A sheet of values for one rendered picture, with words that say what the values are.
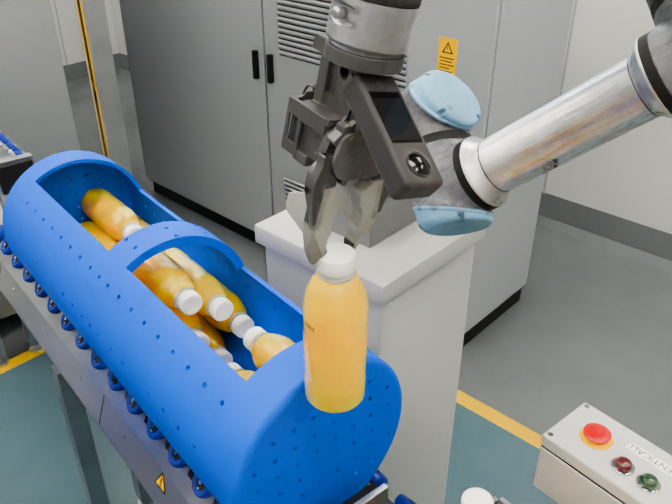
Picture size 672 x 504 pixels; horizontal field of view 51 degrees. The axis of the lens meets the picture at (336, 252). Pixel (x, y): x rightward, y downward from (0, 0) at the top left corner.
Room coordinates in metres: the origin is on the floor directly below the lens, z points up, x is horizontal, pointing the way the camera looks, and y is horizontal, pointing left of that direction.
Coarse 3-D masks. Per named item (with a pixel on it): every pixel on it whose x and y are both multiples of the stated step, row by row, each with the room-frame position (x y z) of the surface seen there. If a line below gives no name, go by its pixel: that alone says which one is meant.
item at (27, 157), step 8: (0, 160) 1.63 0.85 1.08; (8, 160) 1.63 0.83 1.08; (16, 160) 1.64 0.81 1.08; (24, 160) 1.64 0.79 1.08; (32, 160) 1.65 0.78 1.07; (0, 168) 1.60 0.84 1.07; (8, 168) 1.61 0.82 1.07; (16, 168) 1.62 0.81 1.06; (24, 168) 1.63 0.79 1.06; (0, 176) 1.59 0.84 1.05; (8, 176) 1.61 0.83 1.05; (16, 176) 1.62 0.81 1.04; (0, 184) 1.60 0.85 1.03; (8, 184) 1.60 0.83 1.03; (0, 192) 1.60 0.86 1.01; (8, 192) 1.60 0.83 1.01; (0, 200) 1.61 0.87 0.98
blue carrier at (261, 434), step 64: (64, 192) 1.31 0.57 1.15; (128, 192) 1.40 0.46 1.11; (64, 256) 1.02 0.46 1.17; (128, 256) 0.94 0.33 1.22; (192, 256) 1.19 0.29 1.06; (128, 320) 0.83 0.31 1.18; (256, 320) 1.01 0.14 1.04; (128, 384) 0.79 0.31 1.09; (192, 384) 0.69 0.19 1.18; (256, 384) 0.65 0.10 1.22; (384, 384) 0.71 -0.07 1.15; (192, 448) 0.64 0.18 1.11; (256, 448) 0.58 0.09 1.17; (320, 448) 0.64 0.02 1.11; (384, 448) 0.72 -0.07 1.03
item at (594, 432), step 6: (588, 426) 0.68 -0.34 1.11; (594, 426) 0.68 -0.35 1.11; (600, 426) 0.68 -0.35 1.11; (588, 432) 0.67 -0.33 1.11; (594, 432) 0.67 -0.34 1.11; (600, 432) 0.67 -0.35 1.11; (606, 432) 0.67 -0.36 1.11; (588, 438) 0.66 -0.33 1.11; (594, 438) 0.66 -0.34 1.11; (600, 438) 0.66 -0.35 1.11; (606, 438) 0.66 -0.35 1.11
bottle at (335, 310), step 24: (312, 288) 0.59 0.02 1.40; (336, 288) 0.58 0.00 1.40; (360, 288) 0.59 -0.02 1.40; (312, 312) 0.57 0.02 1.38; (336, 312) 0.57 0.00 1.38; (360, 312) 0.58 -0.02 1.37; (312, 336) 0.58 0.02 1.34; (336, 336) 0.56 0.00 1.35; (360, 336) 0.58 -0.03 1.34; (312, 360) 0.58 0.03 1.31; (336, 360) 0.57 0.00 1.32; (360, 360) 0.58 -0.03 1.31; (312, 384) 0.58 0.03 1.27; (336, 384) 0.57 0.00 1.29; (360, 384) 0.58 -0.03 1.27; (336, 408) 0.57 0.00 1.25
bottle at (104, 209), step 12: (96, 192) 1.33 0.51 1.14; (108, 192) 1.34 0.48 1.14; (84, 204) 1.31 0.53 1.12; (96, 204) 1.28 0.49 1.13; (108, 204) 1.27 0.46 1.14; (120, 204) 1.27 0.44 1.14; (96, 216) 1.26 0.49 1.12; (108, 216) 1.23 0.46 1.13; (120, 216) 1.23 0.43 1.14; (132, 216) 1.24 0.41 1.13; (108, 228) 1.22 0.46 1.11; (120, 228) 1.21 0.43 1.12; (120, 240) 1.22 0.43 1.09
